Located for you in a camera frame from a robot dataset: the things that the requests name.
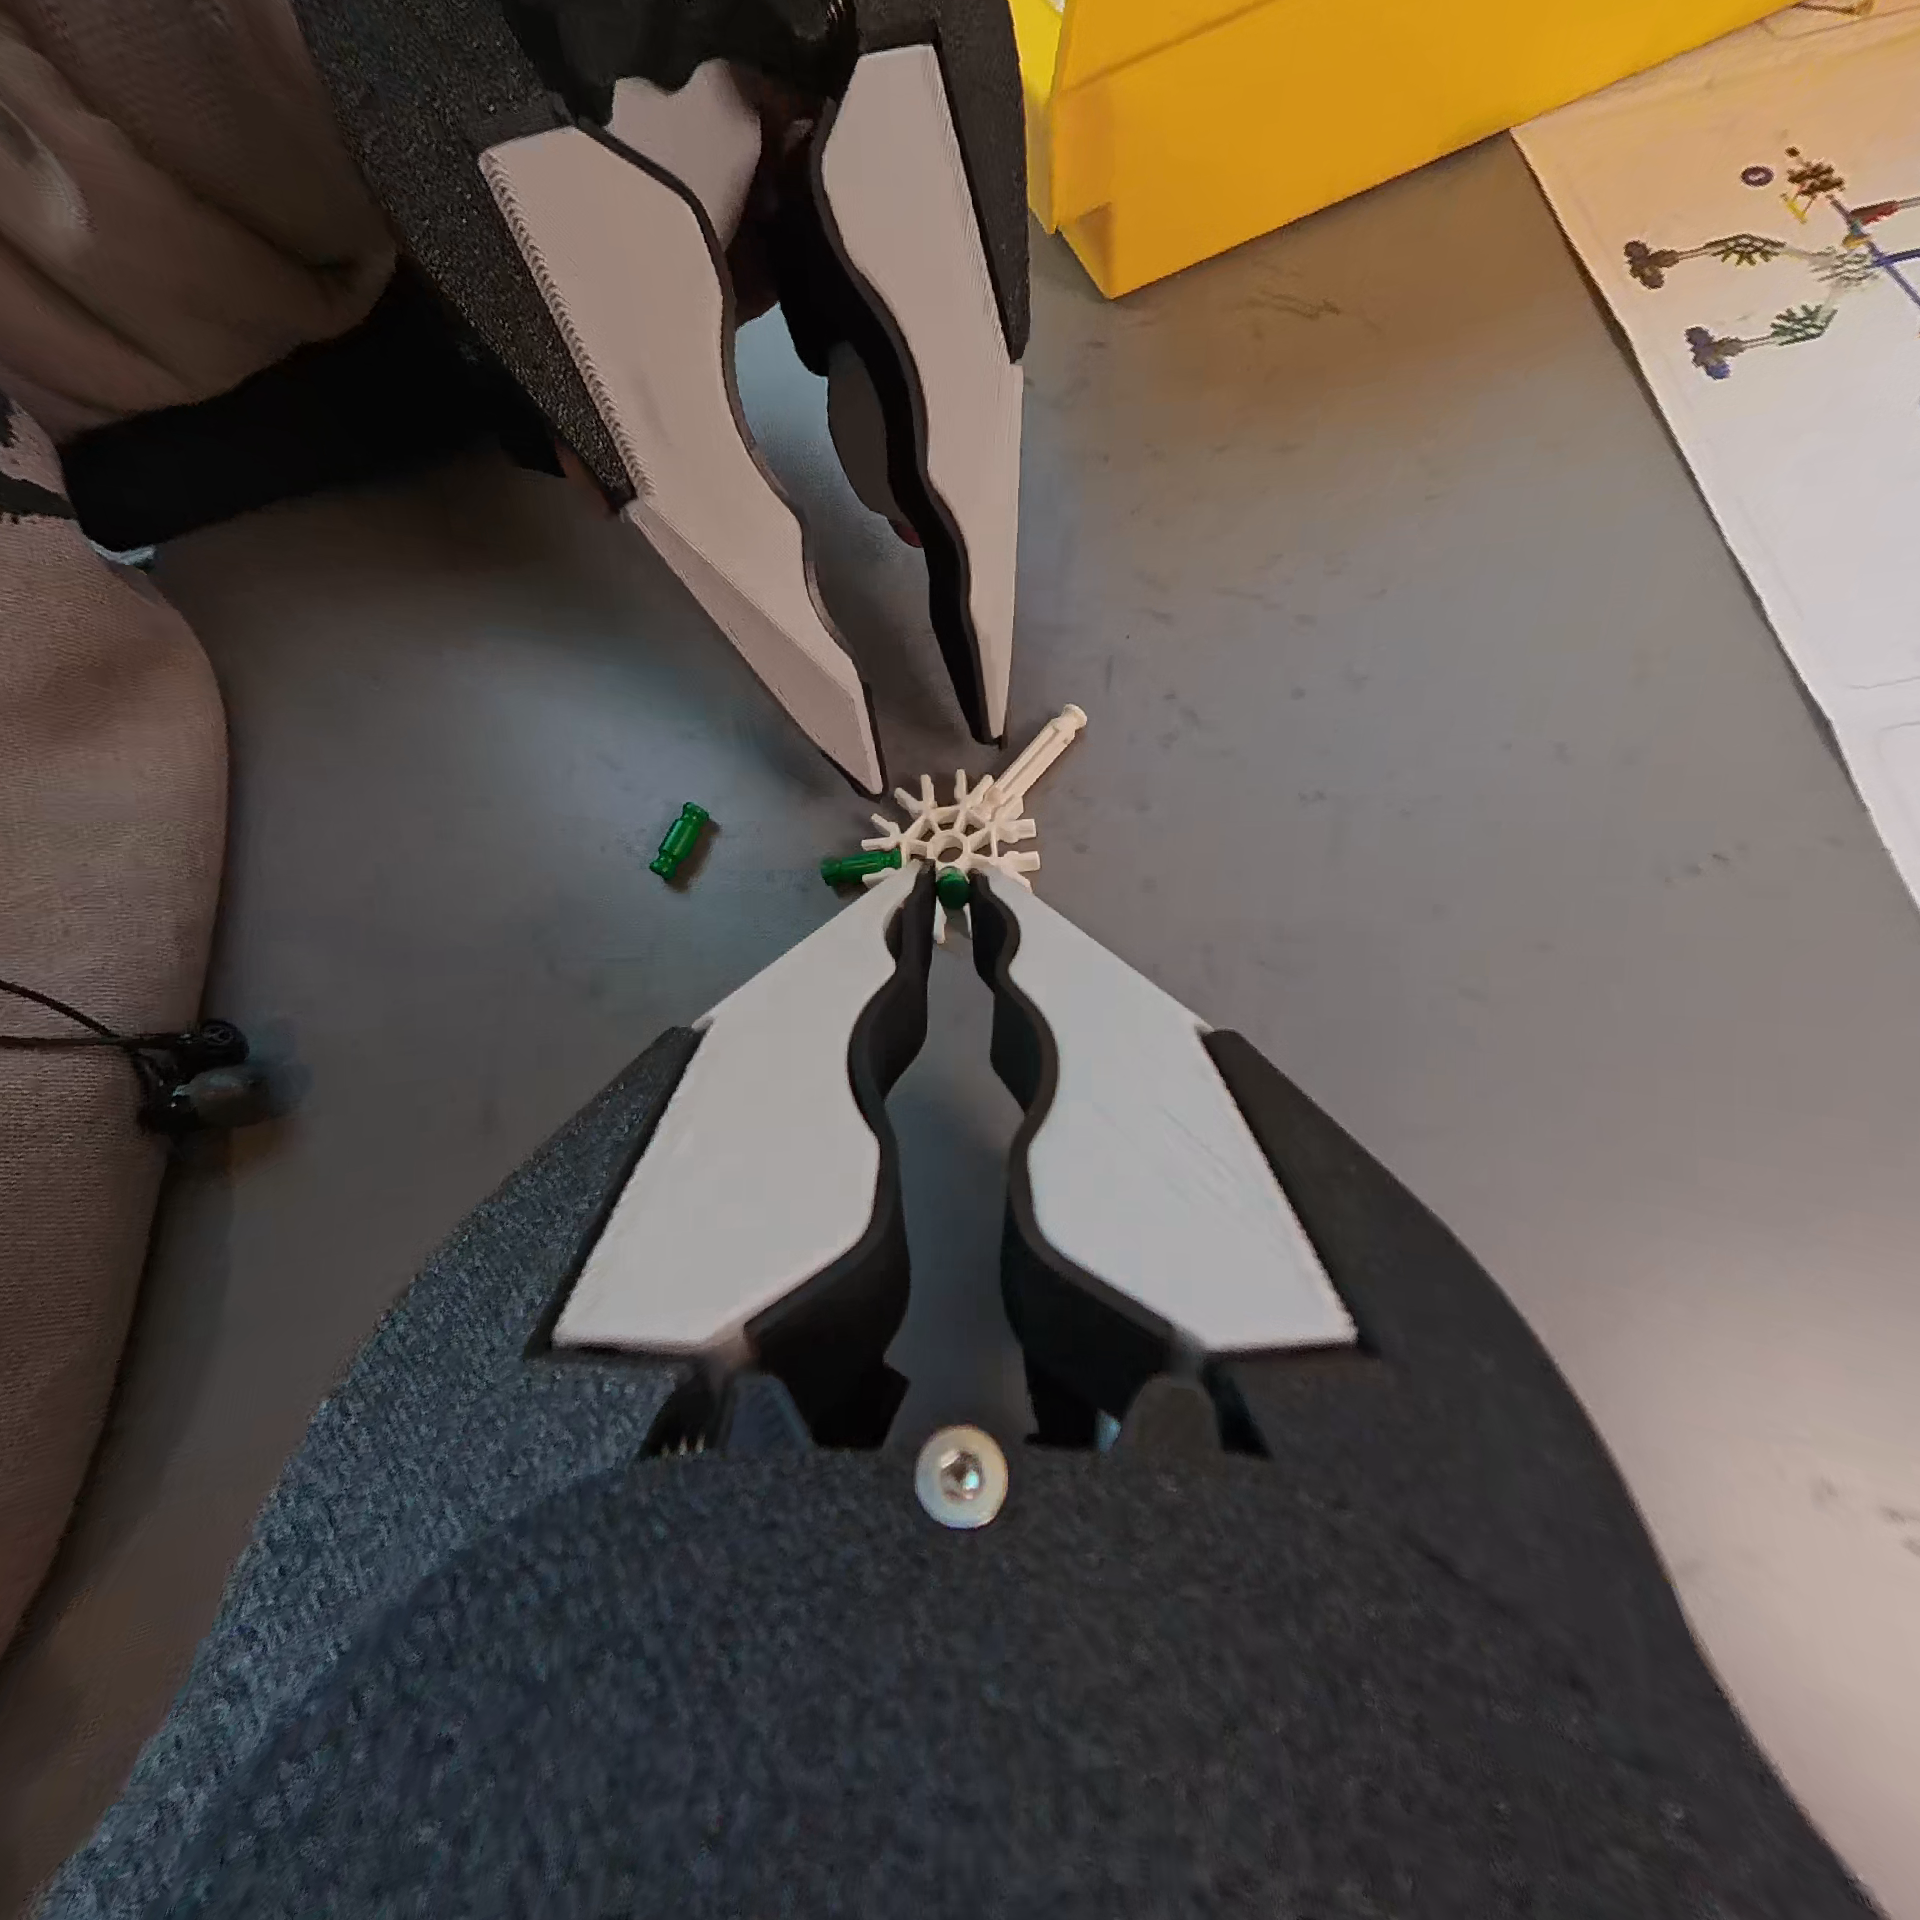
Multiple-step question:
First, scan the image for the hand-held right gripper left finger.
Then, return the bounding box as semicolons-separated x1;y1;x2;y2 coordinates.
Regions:
548;864;939;1375

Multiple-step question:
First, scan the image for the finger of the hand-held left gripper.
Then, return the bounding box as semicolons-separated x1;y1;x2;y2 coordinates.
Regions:
478;118;887;797
808;41;1030;750

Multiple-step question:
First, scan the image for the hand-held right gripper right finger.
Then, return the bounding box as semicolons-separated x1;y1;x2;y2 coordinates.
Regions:
968;872;1363;1358

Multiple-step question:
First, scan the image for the yellow plastic bin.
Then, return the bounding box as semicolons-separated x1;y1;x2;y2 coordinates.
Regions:
1011;0;1805;299

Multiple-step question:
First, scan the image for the white snowflake connector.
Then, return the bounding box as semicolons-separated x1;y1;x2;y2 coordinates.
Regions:
863;765;1043;941

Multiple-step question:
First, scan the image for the white rod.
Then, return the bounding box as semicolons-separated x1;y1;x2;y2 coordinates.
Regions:
987;699;1091;813

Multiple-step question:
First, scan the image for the person's left forearm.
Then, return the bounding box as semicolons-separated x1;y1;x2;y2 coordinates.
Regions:
0;0;400;440

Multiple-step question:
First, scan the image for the grey desk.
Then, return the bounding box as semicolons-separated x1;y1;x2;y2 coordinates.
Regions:
0;134;1920;1905

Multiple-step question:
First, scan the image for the person's left hand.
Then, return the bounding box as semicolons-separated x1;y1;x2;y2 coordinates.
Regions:
815;333;928;548

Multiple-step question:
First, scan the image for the folded paper instruction sheet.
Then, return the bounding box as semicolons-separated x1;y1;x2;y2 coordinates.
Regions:
1509;0;1920;913

